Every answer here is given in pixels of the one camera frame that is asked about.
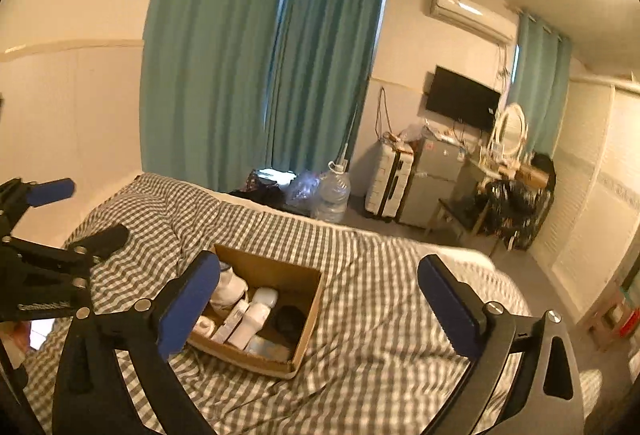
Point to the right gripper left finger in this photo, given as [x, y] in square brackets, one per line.
[91, 395]

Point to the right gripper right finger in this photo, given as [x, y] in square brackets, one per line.
[544, 397]

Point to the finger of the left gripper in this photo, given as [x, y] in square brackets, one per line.
[102, 245]
[18, 196]

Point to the black tape roll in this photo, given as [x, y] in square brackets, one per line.
[290, 322]

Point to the person's left hand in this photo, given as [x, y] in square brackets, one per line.
[18, 333]

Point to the white toothpaste box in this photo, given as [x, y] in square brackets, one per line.
[235, 316]

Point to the cardboard box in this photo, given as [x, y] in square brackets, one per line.
[297, 285]

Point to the grey checkered duvet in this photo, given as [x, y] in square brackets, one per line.
[377, 362]

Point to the black bag on desk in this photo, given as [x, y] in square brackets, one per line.
[517, 211]

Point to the wooden vanity desk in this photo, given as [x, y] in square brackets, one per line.
[464, 212]

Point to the teal curtain left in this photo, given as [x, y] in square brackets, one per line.
[202, 91]

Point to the teal curtain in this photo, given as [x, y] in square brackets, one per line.
[202, 91]
[318, 79]

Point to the clear water jug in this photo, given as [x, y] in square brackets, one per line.
[332, 194]

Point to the grey mini fridge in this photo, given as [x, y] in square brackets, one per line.
[434, 173]

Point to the white round vanity mirror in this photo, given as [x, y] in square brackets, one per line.
[508, 138]

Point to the white suitcase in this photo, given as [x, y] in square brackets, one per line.
[392, 168]

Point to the teal curtain far window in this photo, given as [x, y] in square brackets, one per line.
[540, 81]

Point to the teal curtain right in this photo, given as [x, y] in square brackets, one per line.
[318, 79]

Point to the white air conditioner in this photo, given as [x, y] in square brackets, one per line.
[476, 19]

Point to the black wall television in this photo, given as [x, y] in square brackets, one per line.
[463, 100]

